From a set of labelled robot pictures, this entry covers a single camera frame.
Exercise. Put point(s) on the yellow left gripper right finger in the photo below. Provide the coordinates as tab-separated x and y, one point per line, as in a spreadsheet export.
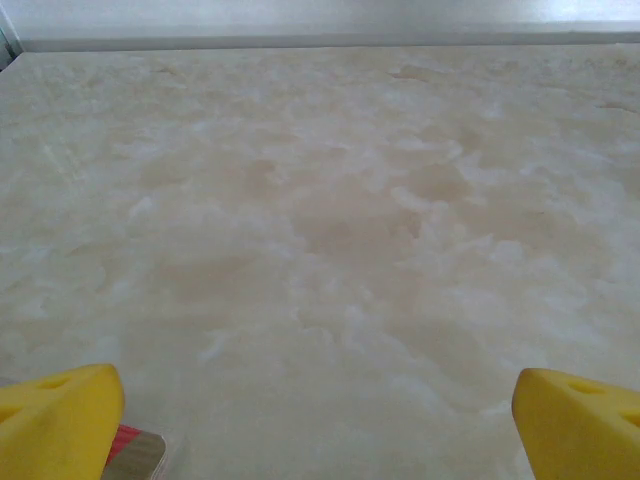
575	430

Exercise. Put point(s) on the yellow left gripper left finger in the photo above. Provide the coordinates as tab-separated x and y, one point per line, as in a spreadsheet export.
55	425

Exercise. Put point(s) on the red card box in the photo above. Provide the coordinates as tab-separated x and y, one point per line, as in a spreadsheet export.
142	455

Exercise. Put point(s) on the aluminium table end rail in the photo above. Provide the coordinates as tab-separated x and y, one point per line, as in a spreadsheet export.
320	39

